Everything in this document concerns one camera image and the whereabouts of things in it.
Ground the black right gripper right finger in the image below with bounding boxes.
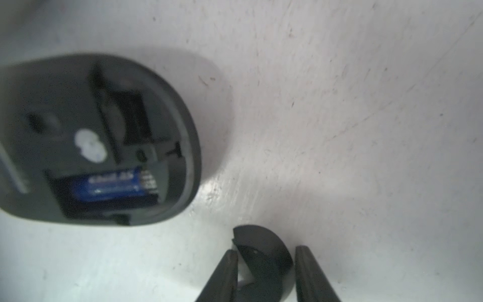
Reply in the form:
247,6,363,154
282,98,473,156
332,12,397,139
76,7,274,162
295,245,341,302

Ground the black wireless mouse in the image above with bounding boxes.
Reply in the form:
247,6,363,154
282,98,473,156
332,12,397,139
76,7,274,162
1,54,202,227

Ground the blue aa battery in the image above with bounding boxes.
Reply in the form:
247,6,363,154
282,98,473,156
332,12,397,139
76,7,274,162
70,167,158,202

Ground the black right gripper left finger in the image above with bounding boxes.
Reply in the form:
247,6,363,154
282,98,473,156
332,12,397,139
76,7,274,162
196,249,238,302

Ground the black mouse battery cover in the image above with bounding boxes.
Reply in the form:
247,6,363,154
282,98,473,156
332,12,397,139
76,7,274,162
232,225,294,301

